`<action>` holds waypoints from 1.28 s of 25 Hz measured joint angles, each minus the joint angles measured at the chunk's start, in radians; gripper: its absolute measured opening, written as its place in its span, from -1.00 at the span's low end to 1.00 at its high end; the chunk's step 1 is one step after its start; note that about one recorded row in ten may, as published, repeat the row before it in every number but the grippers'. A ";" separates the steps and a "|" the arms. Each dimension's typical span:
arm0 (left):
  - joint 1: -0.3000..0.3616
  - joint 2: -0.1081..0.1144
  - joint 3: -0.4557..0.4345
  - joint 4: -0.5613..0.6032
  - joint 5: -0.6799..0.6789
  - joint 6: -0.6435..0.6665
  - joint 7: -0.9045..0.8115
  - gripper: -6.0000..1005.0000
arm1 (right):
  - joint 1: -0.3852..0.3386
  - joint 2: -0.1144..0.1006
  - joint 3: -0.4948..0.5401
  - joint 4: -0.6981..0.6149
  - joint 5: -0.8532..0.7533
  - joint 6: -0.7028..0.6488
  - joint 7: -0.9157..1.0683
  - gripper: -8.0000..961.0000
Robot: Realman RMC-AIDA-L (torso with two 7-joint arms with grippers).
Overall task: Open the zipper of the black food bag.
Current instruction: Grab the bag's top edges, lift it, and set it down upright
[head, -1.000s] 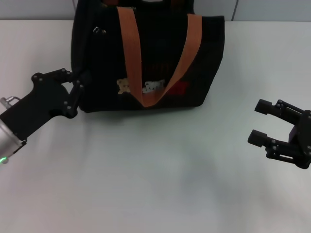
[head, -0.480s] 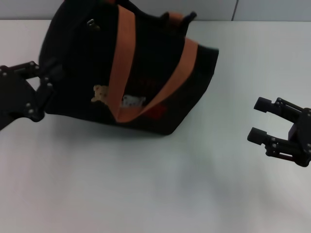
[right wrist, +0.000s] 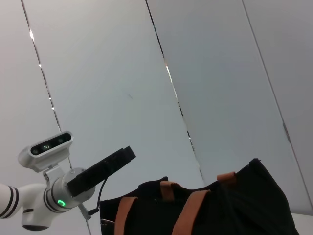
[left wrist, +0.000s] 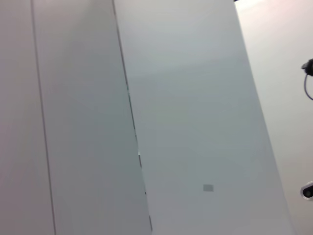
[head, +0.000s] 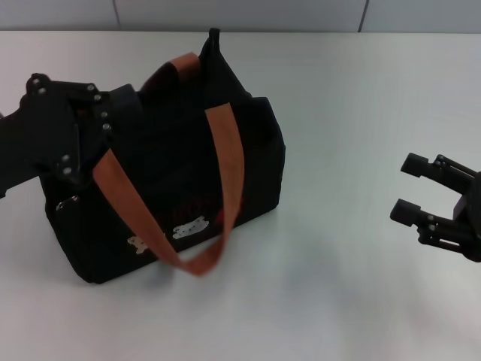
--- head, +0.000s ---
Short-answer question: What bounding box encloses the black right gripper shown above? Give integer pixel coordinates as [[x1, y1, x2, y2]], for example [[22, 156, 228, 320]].
[[389, 151, 481, 263]]

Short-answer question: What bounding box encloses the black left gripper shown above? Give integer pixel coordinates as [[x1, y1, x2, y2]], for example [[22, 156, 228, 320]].
[[0, 73, 144, 201]]

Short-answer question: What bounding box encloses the black food bag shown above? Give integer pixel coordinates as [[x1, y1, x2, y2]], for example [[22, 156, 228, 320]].
[[40, 27, 287, 286]]

